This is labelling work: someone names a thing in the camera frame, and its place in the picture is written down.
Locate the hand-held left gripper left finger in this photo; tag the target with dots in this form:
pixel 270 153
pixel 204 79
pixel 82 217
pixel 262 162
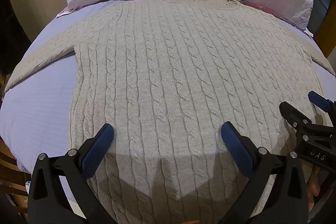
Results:
pixel 98 146

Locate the yellow wooden frame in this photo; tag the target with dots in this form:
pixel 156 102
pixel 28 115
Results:
pixel 326 16

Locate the dark furniture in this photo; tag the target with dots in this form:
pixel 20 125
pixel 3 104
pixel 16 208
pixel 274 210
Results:
pixel 11 37

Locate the brown wooden chair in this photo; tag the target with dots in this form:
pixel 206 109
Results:
pixel 11 174

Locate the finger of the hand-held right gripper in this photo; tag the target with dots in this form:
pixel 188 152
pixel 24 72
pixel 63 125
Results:
pixel 319 100
pixel 291 113

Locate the person's right hand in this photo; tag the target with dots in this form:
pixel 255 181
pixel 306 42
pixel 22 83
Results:
pixel 314 182

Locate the lavender bed sheet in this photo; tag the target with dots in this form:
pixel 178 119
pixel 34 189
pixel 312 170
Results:
pixel 39 106

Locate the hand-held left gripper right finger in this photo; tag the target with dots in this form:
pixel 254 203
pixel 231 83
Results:
pixel 236 146

